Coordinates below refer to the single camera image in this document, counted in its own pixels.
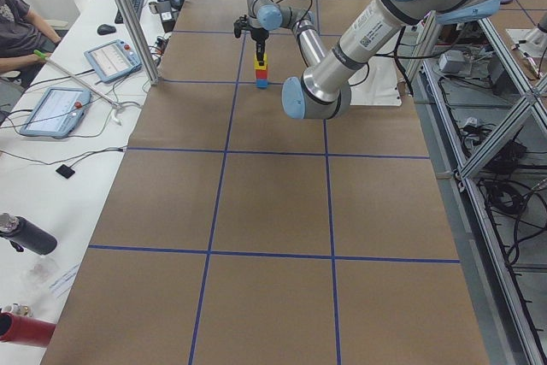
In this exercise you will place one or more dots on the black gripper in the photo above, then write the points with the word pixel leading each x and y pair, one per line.
pixel 258 34

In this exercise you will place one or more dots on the yellow wooden block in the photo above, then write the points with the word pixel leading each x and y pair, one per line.
pixel 261 64

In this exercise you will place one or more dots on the red wooden block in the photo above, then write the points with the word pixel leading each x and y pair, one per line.
pixel 261 74

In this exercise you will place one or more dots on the blue wooden block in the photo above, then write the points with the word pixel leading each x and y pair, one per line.
pixel 262 83

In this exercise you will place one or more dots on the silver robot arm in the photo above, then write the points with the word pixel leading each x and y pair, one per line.
pixel 323 90

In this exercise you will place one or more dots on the black label printer box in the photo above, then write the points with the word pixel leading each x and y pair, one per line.
pixel 168 15

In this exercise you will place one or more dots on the far teach pendant tablet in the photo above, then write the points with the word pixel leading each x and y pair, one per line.
pixel 113 60

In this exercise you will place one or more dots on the teach pendant tablet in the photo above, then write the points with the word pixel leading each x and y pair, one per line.
pixel 57 113
pixel 113 60

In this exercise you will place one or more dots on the black computer mouse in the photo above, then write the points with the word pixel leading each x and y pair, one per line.
pixel 105 29

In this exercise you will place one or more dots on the near teach pendant tablet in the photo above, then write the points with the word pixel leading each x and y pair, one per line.
pixel 57 113

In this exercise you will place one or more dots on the small black square pad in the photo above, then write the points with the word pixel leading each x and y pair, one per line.
pixel 65 171

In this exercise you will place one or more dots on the seated person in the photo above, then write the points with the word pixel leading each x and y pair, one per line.
pixel 22 32

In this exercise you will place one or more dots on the black water bottle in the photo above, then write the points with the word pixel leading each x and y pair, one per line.
pixel 24 235

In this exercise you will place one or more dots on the red cylinder bottle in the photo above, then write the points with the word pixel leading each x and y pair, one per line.
pixel 23 330

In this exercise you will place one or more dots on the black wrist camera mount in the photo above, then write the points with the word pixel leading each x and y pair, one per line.
pixel 241 25

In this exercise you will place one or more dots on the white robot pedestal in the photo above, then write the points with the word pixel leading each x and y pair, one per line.
pixel 376 84

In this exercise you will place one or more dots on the aluminium frame post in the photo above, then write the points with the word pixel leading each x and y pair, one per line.
pixel 136 33

